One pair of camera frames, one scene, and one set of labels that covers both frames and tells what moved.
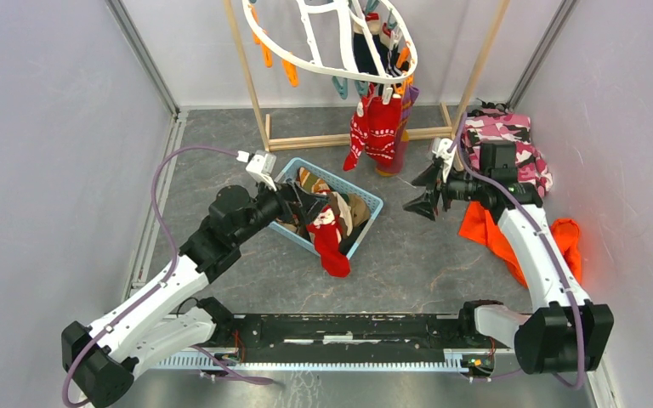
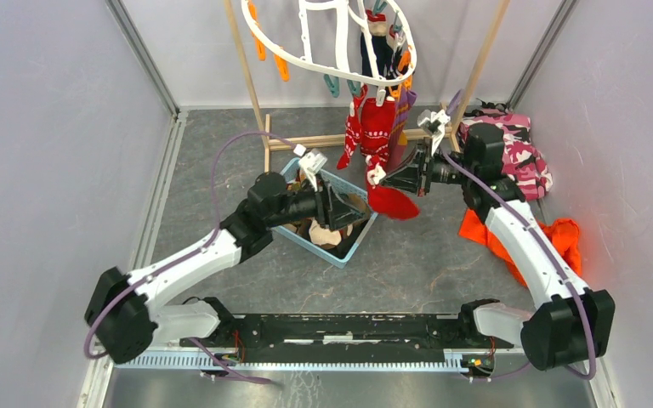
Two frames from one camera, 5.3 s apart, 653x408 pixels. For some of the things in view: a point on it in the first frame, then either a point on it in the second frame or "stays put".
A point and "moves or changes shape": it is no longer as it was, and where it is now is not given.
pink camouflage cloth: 495,127 stays put
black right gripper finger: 429,177 → 406,178
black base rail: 355,339 stays put
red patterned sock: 359,133 moves or changes shape
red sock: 327,236 → 387,201
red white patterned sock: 383,121 moves or changes shape
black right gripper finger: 426,205 → 414,170
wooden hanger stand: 326,141 stays put
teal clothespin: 342,89 moves or changes shape
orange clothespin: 405,85 stays put
